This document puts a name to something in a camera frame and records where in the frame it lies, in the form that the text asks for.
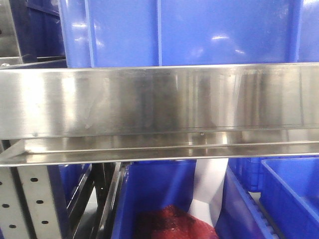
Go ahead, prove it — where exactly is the stainless steel shelf rack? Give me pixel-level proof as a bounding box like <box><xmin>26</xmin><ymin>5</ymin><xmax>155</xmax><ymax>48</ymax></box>
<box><xmin>0</xmin><ymin>0</ymin><xmax>319</xmax><ymax>239</ymax></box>

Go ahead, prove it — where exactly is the large blue bin upper shelf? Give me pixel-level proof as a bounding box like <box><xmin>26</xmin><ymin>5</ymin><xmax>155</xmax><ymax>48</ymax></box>
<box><xmin>58</xmin><ymin>0</ymin><xmax>319</xmax><ymax>67</ymax></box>

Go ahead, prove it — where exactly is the blue bin with red contents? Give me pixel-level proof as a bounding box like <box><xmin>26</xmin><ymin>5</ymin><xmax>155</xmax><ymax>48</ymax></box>
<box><xmin>111</xmin><ymin>159</ymin><xmax>220</xmax><ymax>239</ymax></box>

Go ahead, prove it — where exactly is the red mesh bag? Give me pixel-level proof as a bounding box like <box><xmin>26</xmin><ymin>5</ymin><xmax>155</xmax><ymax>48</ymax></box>
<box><xmin>134</xmin><ymin>205</ymin><xmax>219</xmax><ymax>239</ymax></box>

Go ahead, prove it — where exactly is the blue bin lower right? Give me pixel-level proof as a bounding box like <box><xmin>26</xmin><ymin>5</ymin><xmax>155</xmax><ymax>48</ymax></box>
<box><xmin>215</xmin><ymin>157</ymin><xmax>319</xmax><ymax>239</ymax></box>

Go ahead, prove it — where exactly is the dark blue bin upper left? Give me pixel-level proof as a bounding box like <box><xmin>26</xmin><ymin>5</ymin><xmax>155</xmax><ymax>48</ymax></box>
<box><xmin>8</xmin><ymin>0</ymin><xmax>65</xmax><ymax>64</ymax></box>

